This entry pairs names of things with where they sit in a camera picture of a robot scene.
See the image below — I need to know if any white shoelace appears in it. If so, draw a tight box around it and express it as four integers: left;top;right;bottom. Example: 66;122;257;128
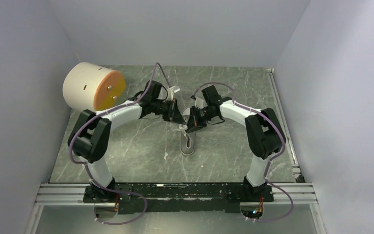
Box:
173;122;188;133

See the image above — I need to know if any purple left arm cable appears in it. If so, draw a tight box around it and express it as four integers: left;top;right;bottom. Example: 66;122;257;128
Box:
69;62;181;226

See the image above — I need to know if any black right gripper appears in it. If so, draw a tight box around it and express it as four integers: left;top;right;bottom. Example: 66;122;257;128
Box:
184;106;216;135

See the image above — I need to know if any aluminium frame rail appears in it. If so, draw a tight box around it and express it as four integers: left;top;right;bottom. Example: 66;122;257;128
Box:
25;183;327;234

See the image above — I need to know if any grey canvas sneaker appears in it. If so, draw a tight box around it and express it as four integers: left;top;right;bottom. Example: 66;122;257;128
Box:
180;108;195;156

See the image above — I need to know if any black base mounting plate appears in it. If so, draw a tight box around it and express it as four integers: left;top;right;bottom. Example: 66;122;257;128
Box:
82;182;274;215

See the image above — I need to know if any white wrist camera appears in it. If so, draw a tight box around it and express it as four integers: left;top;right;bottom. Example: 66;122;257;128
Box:
191;95;206;109
166;85;181;100

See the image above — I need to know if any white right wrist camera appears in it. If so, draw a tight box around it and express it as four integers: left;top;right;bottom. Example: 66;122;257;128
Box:
191;95;206;109

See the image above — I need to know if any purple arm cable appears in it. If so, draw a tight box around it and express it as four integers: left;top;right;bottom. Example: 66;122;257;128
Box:
190;82;295;223
69;62;181;226

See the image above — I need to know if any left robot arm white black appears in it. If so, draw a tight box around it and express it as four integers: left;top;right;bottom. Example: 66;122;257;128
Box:
68;80;184;203

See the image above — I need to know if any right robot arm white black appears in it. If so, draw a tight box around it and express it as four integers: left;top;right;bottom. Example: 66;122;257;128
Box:
185;82;286;202

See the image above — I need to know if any cream cylinder with orange face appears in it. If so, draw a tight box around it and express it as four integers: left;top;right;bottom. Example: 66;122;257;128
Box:
62;62;126;111

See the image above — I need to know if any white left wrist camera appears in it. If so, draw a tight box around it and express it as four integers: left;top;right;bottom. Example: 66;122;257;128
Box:
166;85;181;100

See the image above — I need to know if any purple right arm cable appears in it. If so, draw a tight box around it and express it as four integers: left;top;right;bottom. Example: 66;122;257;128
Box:
190;82;295;223

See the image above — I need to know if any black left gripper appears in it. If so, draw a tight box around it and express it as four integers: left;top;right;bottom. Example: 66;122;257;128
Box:
151;98;186;126

